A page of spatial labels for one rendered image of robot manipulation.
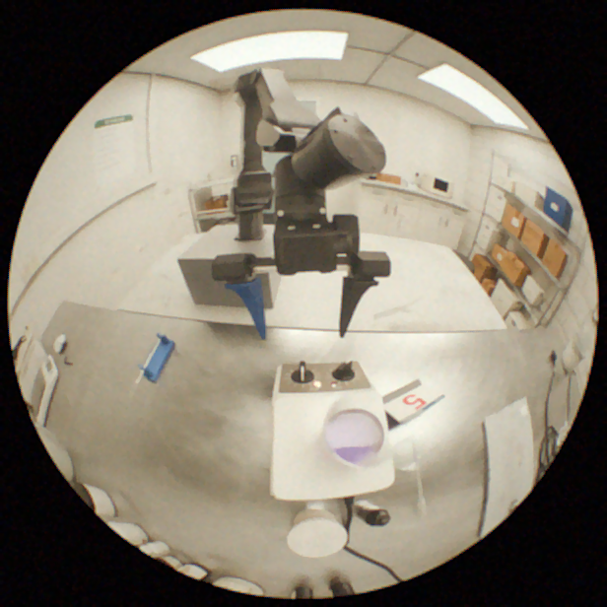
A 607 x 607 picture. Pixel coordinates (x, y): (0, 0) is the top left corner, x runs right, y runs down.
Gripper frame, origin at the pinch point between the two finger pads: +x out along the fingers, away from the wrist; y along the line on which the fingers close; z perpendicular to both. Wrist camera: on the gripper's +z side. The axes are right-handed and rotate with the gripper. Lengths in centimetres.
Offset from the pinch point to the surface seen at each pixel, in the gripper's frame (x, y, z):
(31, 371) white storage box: 19, -103, 20
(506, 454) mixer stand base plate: 25.2, 38.0, 18.0
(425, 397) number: 14.0, 18.6, 2.1
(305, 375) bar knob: 8.5, 0.3, 0.4
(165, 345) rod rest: 9.3, -27.8, -8.5
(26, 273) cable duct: -20, -133, 7
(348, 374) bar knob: 9.2, 5.9, -0.3
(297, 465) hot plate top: 12.2, -0.8, 11.7
